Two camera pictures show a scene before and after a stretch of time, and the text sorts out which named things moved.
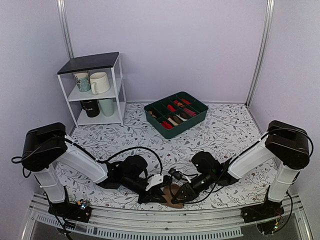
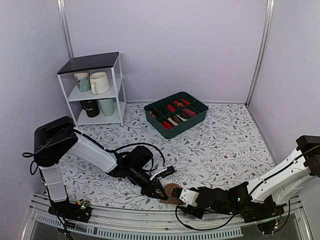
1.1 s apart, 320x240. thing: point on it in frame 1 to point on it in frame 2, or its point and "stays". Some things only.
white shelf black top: (94, 87) stays
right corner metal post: (268, 28) stays
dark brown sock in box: (184, 115) stays
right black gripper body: (209, 181) to (189, 211)
